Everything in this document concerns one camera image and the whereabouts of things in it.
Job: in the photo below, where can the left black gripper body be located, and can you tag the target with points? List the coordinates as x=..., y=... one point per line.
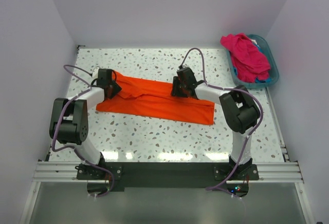
x=114, y=88

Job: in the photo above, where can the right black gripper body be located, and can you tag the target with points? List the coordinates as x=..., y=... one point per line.
x=177, y=88

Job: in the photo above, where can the orange t shirt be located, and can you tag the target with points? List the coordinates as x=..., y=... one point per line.
x=153, y=99

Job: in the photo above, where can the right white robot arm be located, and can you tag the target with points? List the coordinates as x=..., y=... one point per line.
x=241, y=111

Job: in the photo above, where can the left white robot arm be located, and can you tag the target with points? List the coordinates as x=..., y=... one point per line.
x=69, y=118

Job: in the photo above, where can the pink t shirt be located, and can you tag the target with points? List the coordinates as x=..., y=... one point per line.
x=247, y=61

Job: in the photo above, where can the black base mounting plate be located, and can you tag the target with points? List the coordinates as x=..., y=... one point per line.
x=118, y=176

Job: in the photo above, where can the teal plastic basket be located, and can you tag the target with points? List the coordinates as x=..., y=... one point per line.
x=273, y=72

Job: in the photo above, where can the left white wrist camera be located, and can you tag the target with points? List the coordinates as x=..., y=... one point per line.
x=95, y=72

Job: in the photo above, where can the aluminium rail frame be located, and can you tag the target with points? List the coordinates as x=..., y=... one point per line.
x=57, y=196

